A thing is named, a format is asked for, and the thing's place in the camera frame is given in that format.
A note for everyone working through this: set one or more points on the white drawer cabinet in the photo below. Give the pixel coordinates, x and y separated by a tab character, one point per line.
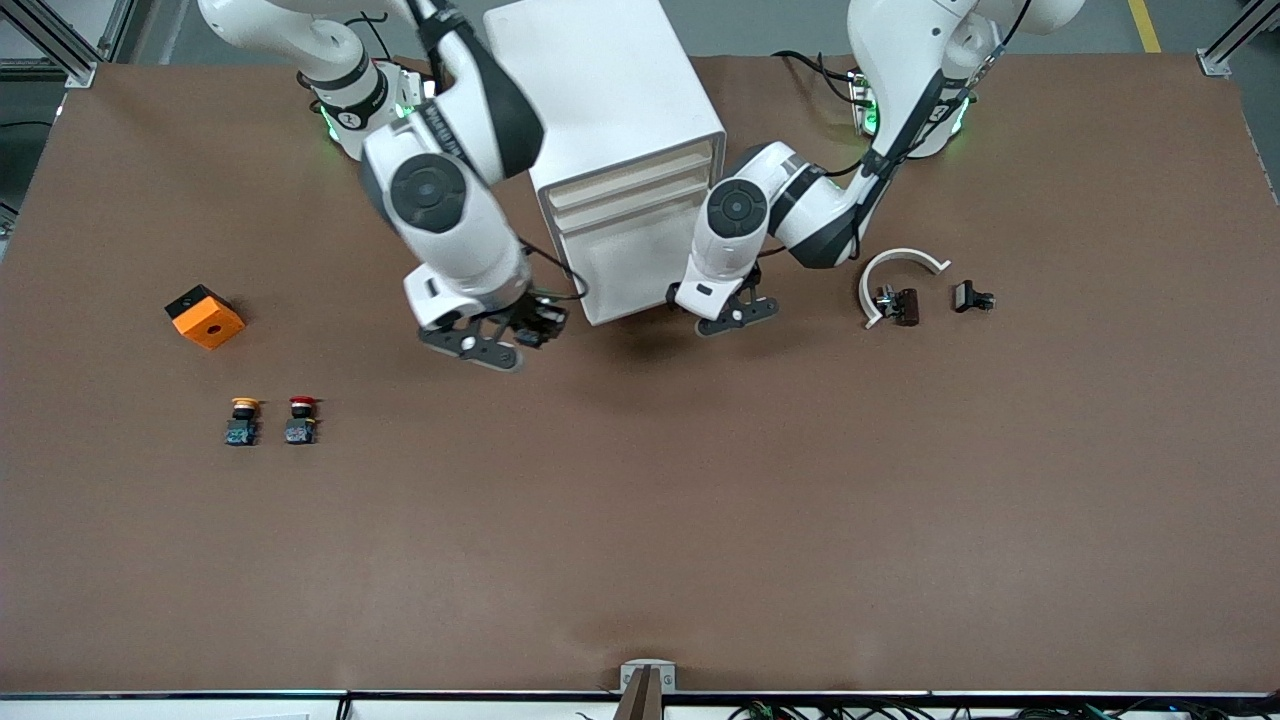
600	90

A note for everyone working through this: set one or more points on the yellow push button switch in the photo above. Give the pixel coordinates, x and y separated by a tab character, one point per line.
240	432

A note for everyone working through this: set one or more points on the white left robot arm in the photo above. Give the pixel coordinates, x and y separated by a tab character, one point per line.
740	205

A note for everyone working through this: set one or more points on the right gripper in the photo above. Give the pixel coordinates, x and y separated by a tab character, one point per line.
527	314

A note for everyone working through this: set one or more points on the grey metal table bracket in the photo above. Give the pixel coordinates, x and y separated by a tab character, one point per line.
648	675

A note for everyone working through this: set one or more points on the small black electrical component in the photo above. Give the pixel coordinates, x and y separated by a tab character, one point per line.
965	296

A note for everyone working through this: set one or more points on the white table edge rail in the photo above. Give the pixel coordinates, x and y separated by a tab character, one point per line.
150	710

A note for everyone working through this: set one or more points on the upright aluminium frame profile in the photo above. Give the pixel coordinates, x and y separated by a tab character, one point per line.
115	25

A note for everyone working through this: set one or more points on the brown mounting bar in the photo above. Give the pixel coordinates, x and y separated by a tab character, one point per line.
640	700

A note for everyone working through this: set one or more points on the orange button enclosure box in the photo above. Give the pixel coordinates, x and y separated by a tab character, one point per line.
210	325

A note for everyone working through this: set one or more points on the aluminium frame profile with foot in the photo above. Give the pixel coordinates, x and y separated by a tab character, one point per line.
1225	55

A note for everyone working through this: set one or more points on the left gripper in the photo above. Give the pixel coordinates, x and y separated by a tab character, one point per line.
671	292

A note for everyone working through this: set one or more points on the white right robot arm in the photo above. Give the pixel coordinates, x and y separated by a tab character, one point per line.
440	190

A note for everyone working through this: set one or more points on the beige cabinet drawer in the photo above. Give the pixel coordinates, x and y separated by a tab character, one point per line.
630	177
610	205
625	270

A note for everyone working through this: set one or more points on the brown electrical component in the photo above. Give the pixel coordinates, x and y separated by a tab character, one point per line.
906	306

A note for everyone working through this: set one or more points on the white curved plastic part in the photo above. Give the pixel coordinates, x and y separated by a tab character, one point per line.
905	253

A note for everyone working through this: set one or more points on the brown paper table cover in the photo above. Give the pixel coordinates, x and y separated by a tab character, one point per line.
640	500

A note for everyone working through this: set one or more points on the slanted aluminium frame profile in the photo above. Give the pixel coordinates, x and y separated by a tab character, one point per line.
55	55

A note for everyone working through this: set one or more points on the red push button switch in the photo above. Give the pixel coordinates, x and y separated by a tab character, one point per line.
298	431

